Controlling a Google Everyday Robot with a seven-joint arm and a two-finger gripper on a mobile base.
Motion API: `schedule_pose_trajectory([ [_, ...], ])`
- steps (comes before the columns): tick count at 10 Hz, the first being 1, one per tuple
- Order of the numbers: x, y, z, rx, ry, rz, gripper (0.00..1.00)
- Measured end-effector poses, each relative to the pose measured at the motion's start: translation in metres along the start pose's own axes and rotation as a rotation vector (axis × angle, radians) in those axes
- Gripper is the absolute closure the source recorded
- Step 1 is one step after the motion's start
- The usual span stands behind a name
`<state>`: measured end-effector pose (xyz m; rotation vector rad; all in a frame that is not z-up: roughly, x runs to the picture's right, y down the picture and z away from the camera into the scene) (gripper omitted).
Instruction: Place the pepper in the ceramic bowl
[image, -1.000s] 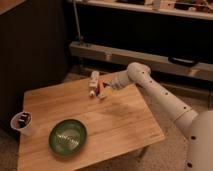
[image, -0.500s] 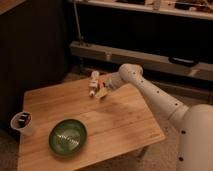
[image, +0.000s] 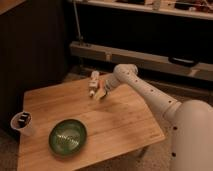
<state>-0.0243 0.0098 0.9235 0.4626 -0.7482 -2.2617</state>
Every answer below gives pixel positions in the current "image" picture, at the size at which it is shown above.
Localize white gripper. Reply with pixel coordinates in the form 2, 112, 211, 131
93, 75, 120, 101

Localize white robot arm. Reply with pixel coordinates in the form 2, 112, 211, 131
95, 64, 213, 171

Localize green ceramic bowl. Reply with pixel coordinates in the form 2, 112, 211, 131
48, 119, 87, 157

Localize white tube bottle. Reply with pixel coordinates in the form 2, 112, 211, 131
89, 70, 100, 97

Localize wooden folding table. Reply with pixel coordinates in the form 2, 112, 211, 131
18, 79, 165, 171

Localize metal pole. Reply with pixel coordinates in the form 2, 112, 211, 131
73, 0, 83, 45

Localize dark item in cup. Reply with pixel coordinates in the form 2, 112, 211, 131
18, 114, 31, 128

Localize long grey case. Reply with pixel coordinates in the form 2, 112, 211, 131
69, 41, 213, 82

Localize black case handle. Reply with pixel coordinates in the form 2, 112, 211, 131
168, 57, 199, 67

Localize cluttered wall shelf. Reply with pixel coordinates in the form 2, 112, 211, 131
68, 0, 213, 21

